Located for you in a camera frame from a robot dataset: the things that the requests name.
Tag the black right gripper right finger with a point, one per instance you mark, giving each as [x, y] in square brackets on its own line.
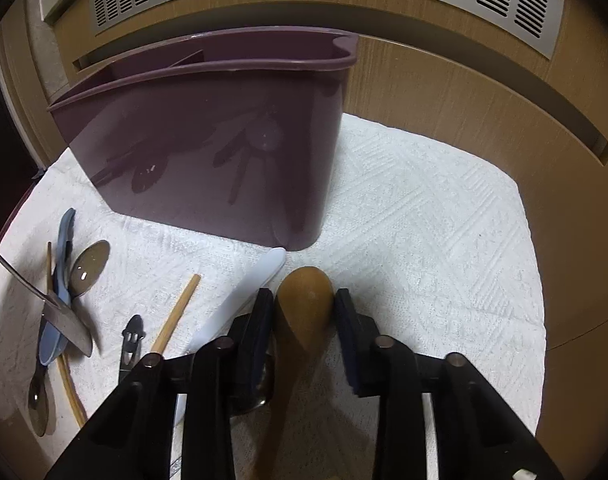
[477, 434]

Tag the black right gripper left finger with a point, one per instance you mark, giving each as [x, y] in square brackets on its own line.
[130, 435]

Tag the white plastic utensil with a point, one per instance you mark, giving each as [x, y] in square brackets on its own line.
[263, 271]

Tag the small black peeler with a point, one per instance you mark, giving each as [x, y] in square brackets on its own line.
[132, 335]

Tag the brown wooden spoon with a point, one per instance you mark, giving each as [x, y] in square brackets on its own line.
[304, 301]

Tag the blue plastic spoon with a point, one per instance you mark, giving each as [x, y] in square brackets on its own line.
[51, 342]

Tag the large dark translucent spoon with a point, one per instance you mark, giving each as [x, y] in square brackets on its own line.
[87, 268]

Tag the small dark translucent spoon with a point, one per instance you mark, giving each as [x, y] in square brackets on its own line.
[37, 402]

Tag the white textured towel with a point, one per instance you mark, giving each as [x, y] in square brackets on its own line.
[432, 242]

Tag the purple plastic utensil holder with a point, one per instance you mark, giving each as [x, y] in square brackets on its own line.
[231, 133]

